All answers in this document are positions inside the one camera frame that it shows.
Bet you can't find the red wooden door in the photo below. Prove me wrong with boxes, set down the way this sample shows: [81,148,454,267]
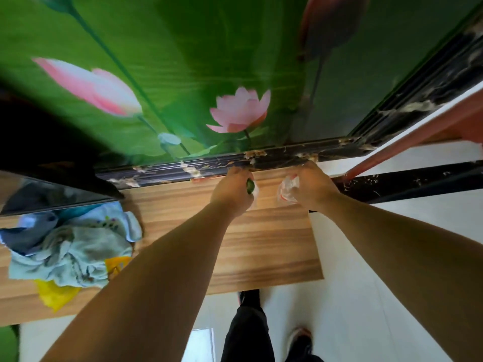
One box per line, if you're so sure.
[341,88,483,182]

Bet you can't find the person's left hand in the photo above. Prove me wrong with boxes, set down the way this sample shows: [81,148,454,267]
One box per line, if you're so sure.
[209,166,259,219]

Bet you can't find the person's right hand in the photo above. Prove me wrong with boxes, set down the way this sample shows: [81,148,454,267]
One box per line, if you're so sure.
[292,161,342,214]

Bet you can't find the light blue towel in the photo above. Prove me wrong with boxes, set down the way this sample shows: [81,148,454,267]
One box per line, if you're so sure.
[8,201,143,289]

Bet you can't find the person's right forearm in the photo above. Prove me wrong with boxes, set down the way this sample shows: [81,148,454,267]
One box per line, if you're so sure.
[313,192,483,362]

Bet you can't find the black trousers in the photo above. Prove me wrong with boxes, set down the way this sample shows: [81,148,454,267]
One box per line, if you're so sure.
[221,305,325,362]

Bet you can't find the black flat screen television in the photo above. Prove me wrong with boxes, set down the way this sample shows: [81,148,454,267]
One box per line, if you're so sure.
[0,92,126,217]

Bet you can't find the black and red shoe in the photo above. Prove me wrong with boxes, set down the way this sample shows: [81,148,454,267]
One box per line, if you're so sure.
[286,327,314,356]

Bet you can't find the black marble threshold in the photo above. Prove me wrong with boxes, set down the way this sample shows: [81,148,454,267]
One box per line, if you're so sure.
[332,161,483,205]

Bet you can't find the person's left forearm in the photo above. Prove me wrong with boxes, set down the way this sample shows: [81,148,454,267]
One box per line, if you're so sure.
[39,201,246,362]

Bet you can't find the yellow cloth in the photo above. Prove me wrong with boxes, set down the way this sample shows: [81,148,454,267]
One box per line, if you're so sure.
[34,256,133,313]

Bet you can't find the grey cloth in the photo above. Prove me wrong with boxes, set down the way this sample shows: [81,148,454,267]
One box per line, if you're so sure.
[0,211,60,257]

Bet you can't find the clear plastic bottle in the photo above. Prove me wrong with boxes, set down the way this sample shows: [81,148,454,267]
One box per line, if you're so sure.
[277,175,301,204]

